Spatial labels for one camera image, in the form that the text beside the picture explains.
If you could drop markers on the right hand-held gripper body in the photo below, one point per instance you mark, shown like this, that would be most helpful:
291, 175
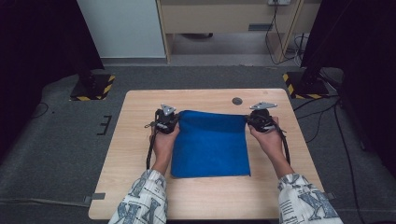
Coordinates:
263, 121

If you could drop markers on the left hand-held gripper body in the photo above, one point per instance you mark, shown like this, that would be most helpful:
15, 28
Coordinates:
166, 123

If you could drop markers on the blue cloth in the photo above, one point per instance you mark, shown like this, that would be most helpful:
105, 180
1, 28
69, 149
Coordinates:
211, 146

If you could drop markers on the person's right hand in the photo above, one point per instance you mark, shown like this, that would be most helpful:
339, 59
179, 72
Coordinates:
269, 143

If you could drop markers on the person's left hand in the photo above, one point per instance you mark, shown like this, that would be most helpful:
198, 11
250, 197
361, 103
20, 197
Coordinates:
163, 146

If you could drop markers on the grey round table grommet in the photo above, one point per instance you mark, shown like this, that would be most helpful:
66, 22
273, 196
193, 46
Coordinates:
237, 101

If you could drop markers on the black stand with striped base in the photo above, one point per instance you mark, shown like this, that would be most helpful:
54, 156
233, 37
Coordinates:
93, 88
306, 85

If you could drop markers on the grey tape strip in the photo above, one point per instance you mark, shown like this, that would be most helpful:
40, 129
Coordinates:
95, 197
330, 196

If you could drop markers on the white panel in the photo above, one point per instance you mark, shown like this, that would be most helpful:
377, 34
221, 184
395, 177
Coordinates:
121, 28

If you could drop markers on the light wooden desk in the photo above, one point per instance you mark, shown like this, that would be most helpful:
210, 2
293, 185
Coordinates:
218, 17

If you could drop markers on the white power strip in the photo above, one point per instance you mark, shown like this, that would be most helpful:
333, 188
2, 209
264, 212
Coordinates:
279, 2

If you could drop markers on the dark curtain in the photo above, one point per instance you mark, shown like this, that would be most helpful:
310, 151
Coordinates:
37, 46
364, 46

